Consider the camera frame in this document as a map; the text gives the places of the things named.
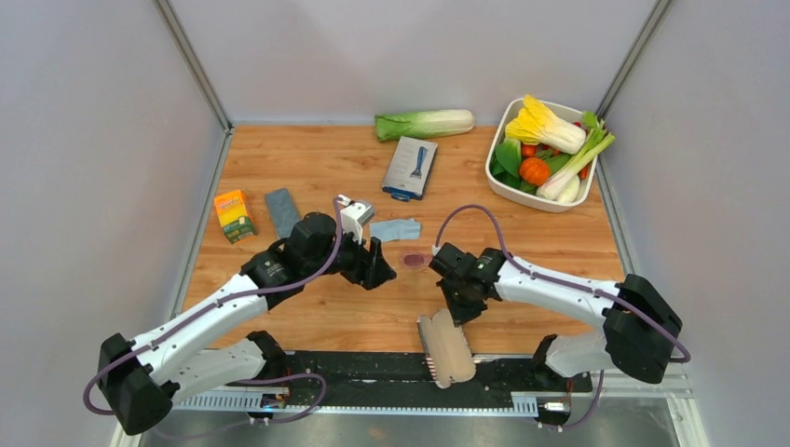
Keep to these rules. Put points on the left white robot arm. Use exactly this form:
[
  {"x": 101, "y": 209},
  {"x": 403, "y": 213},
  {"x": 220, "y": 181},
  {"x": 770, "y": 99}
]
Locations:
[{"x": 143, "y": 377}]

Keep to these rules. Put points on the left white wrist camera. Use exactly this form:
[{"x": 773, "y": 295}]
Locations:
[{"x": 354, "y": 216}]

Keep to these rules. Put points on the grey razor package box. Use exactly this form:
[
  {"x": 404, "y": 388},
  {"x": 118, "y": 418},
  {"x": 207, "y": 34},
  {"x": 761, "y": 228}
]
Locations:
[{"x": 409, "y": 169}]

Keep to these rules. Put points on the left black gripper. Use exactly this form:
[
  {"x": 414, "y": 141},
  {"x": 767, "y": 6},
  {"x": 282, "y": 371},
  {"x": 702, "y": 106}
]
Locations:
[{"x": 370, "y": 269}]

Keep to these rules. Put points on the grey glasses case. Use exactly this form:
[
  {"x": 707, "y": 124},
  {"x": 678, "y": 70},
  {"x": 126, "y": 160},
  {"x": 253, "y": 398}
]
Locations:
[{"x": 282, "y": 211}]

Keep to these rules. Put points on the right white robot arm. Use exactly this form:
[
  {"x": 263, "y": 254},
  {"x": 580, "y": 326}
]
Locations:
[{"x": 633, "y": 329}]

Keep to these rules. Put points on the green leafy vegetable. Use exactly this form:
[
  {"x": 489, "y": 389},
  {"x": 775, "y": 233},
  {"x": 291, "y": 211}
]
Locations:
[{"x": 506, "y": 161}]

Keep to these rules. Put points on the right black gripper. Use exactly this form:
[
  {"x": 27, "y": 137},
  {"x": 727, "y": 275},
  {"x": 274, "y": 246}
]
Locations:
[{"x": 460, "y": 315}]

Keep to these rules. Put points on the newspaper print pouch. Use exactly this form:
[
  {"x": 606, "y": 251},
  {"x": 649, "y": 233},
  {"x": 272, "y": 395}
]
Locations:
[{"x": 448, "y": 354}]

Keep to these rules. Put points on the green white napa cabbage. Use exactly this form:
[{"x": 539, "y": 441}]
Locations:
[{"x": 424, "y": 124}]

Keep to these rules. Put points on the white rectangular tray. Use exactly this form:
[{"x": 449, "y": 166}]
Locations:
[{"x": 515, "y": 194}]

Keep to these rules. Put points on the green white leek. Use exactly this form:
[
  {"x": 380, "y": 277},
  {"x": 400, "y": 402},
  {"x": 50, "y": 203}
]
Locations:
[{"x": 564, "y": 185}]

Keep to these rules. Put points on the orange green carton box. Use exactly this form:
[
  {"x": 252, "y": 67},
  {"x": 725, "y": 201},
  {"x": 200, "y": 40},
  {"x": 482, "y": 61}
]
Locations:
[{"x": 234, "y": 217}]

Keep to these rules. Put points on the small orange pumpkin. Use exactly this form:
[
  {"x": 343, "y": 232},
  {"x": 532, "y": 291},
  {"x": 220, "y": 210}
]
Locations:
[{"x": 535, "y": 171}]

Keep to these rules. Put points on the yellow white bok choy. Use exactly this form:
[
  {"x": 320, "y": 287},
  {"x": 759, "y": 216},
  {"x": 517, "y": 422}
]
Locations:
[{"x": 536, "y": 123}]

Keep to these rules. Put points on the pink transparent sunglasses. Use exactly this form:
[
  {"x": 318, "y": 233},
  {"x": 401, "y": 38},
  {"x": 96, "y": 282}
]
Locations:
[{"x": 415, "y": 260}]

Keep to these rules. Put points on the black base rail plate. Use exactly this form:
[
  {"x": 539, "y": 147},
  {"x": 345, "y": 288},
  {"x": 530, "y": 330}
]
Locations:
[{"x": 403, "y": 380}]

